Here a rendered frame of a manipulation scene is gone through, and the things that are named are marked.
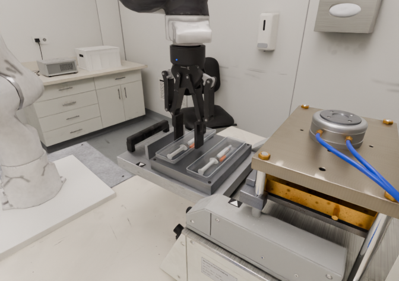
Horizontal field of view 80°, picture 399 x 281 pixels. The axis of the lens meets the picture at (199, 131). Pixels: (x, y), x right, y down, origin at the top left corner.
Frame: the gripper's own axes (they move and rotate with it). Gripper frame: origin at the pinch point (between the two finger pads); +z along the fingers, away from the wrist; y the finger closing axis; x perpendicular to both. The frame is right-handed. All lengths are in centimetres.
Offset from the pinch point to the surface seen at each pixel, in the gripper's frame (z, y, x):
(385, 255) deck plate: 10.2, -42.7, 2.1
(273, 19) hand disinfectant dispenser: -23, 31, -146
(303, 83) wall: 20, 3, -149
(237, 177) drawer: 6.6, -14.5, 1.5
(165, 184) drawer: 8.2, -1.7, 11.0
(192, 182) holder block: 5.4, -8.2, 10.0
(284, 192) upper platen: -1.0, -26.2, 10.3
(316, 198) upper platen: -2.2, -30.7, 10.3
